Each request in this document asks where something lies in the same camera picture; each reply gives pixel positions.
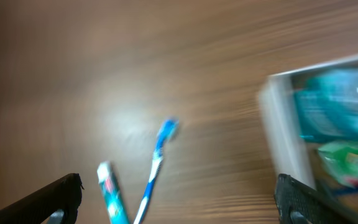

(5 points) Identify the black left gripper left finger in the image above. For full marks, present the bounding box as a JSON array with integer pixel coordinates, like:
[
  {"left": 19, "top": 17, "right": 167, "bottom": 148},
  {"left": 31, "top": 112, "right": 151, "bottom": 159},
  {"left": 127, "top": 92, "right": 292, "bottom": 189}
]
[{"left": 0, "top": 173, "right": 83, "bottom": 223}]

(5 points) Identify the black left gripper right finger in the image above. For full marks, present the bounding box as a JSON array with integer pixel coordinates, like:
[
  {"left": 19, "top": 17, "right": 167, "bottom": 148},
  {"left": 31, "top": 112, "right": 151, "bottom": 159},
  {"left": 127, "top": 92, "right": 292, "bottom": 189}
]
[{"left": 274, "top": 174, "right": 358, "bottom": 224}]

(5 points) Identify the teal small toothpaste tube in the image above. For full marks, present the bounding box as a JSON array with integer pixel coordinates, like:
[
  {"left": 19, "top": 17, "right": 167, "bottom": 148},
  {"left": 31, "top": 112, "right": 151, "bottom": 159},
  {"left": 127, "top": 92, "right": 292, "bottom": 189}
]
[{"left": 97, "top": 161, "right": 131, "bottom": 224}]

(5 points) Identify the green soap box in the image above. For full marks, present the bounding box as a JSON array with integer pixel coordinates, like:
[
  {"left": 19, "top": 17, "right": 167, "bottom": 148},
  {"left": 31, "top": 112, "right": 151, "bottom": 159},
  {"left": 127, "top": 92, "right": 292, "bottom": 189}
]
[{"left": 317, "top": 141, "right": 358, "bottom": 188}]

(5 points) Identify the blue mouthwash bottle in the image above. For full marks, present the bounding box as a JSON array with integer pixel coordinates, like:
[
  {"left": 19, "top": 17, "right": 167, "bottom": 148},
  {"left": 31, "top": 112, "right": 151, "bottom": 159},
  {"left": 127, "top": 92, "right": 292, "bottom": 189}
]
[{"left": 294, "top": 68, "right": 358, "bottom": 142}]

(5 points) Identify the white cardboard box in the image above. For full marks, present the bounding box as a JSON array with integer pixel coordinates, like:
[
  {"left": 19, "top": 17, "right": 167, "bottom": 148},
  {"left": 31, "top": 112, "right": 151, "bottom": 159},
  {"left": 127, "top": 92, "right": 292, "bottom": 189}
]
[{"left": 257, "top": 49, "right": 358, "bottom": 224}]

